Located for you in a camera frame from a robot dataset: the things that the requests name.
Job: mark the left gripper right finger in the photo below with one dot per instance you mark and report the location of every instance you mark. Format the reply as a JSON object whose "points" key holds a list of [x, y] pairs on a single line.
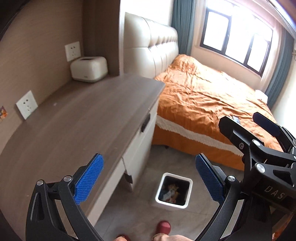
{"points": [[254, 219]]}

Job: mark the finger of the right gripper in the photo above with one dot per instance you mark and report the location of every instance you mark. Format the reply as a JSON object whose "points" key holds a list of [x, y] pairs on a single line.
{"points": [[245, 141], [283, 136]]}

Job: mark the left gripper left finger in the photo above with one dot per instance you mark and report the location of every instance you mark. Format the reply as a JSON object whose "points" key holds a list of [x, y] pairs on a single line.
{"points": [[43, 218]]}

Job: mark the white square trash bin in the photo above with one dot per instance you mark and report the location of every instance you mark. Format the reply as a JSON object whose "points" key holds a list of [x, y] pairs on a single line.
{"points": [[184, 188]]}

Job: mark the trash inside bin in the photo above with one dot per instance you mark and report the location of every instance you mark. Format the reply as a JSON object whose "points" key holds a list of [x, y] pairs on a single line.
{"points": [[169, 194]]}

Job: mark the black phone on bed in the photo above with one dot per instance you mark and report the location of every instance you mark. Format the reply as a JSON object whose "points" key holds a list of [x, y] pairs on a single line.
{"points": [[236, 119]]}

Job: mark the white pillow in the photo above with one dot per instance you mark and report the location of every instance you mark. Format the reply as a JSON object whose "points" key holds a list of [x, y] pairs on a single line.
{"points": [[261, 96]]}

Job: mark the teal right curtain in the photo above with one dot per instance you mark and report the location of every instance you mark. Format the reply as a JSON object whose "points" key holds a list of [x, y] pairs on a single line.
{"points": [[281, 69]]}

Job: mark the teal curtain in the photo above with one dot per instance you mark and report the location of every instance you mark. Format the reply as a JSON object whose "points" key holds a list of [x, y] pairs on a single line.
{"points": [[281, 69], [183, 18]]}

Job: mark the right leg pink trousers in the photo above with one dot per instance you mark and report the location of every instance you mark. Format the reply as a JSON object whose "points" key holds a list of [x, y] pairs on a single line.
{"points": [[165, 237]]}

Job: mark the red right slipper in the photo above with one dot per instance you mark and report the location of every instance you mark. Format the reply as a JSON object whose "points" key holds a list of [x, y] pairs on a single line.
{"points": [[163, 227]]}

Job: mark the bed with orange cover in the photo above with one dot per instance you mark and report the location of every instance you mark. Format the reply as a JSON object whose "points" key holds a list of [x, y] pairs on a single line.
{"points": [[191, 105]]}

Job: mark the dark framed window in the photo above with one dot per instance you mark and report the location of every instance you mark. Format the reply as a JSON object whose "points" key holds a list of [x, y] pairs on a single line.
{"points": [[237, 34]]}

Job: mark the white drawer cabinet desk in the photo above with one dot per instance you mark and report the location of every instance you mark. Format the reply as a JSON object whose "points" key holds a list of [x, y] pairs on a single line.
{"points": [[72, 125]]}

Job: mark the beige padded headboard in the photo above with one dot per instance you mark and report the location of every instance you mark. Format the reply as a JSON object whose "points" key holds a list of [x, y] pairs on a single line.
{"points": [[149, 47]]}

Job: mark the teal left curtain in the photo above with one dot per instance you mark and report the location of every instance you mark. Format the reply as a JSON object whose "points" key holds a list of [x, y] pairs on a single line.
{"points": [[183, 18]]}

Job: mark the white tissue box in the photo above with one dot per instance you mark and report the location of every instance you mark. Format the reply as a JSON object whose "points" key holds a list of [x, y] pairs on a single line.
{"points": [[89, 69]]}

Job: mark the black drawer handle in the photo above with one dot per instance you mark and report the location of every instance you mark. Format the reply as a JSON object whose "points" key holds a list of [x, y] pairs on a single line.
{"points": [[145, 123]]}

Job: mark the white wall socket near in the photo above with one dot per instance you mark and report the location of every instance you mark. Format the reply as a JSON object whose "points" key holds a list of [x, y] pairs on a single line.
{"points": [[27, 105]]}

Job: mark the white wall socket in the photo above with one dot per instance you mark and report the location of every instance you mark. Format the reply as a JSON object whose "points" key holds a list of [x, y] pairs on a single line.
{"points": [[27, 105], [72, 51]]}

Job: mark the white wall socket far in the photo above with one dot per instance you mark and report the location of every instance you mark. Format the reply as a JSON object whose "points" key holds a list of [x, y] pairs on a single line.
{"points": [[72, 51]]}

